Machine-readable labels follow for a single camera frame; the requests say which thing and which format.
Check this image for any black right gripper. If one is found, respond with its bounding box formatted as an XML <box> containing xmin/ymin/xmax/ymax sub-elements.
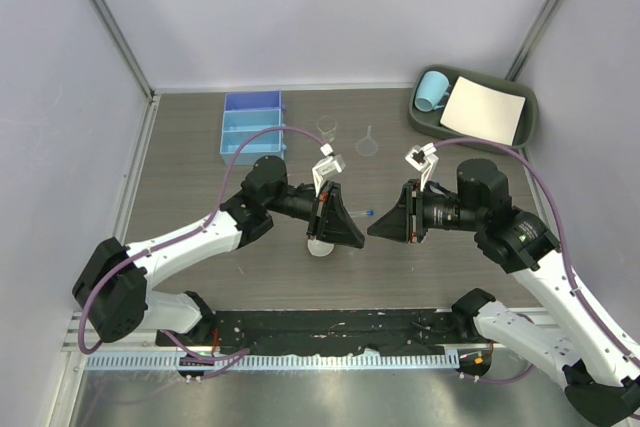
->
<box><xmin>369</xmin><ymin>178</ymin><xmax>484</xmax><ymax>242</ymax></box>

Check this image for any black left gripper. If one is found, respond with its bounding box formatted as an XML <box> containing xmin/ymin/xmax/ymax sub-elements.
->
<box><xmin>265</xmin><ymin>180</ymin><xmax>363</xmax><ymax>247</ymax></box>

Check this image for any blue three-compartment organizer bin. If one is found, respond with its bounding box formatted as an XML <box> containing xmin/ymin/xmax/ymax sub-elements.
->
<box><xmin>219</xmin><ymin>90</ymin><xmax>286</xmax><ymax>166</ymax></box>

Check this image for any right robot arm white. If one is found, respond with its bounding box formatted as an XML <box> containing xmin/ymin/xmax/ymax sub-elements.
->
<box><xmin>367</xmin><ymin>159</ymin><xmax>639</xmax><ymax>426</ymax></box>

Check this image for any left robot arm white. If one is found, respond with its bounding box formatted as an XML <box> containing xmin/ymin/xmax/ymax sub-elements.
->
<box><xmin>72</xmin><ymin>155</ymin><xmax>365</xmax><ymax>346</ymax></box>

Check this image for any translucent plastic funnel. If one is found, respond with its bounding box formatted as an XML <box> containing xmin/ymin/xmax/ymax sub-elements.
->
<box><xmin>355</xmin><ymin>125</ymin><xmax>378</xmax><ymax>157</ymax></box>

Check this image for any clear glass beaker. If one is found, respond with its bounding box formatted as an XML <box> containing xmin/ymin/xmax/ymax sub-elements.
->
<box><xmin>316</xmin><ymin>115</ymin><xmax>337</xmax><ymax>144</ymax></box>

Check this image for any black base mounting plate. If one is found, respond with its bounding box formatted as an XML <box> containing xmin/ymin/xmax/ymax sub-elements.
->
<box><xmin>174</xmin><ymin>309</ymin><xmax>491</xmax><ymax>357</ymax></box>

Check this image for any white paper sheet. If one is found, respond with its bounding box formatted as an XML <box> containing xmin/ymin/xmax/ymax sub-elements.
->
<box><xmin>440</xmin><ymin>77</ymin><xmax>526</xmax><ymax>145</ymax></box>

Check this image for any light blue mug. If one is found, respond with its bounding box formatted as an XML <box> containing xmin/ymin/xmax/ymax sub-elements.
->
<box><xmin>414</xmin><ymin>70</ymin><xmax>450</xmax><ymax>112</ymax></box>

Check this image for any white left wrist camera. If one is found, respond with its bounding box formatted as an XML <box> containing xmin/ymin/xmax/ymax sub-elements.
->
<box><xmin>311</xmin><ymin>143</ymin><xmax>346</xmax><ymax>195</ymax></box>

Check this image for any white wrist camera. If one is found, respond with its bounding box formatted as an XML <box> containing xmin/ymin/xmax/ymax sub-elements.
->
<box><xmin>405</xmin><ymin>143</ymin><xmax>439</xmax><ymax>191</ymax></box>
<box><xmin>311</xmin><ymin>143</ymin><xmax>346</xmax><ymax>195</ymax></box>

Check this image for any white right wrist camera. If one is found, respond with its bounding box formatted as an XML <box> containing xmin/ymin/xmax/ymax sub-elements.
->
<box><xmin>405</xmin><ymin>143</ymin><xmax>439</xmax><ymax>191</ymax></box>

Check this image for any white slotted cable duct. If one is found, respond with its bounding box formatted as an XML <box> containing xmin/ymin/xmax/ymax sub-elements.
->
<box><xmin>85</xmin><ymin>349</ymin><xmax>459</xmax><ymax>372</ymax></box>

